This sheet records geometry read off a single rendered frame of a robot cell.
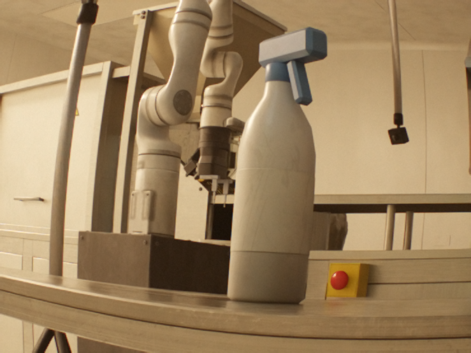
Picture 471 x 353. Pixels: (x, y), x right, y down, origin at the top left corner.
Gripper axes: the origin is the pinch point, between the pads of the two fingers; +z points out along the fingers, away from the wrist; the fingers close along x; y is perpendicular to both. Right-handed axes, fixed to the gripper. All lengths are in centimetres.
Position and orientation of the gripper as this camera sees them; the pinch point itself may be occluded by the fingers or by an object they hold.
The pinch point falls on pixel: (218, 205)
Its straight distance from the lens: 197.3
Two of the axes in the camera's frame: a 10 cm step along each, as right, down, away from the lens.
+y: -8.9, -0.1, 4.6
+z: -0.8, 9.9, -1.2
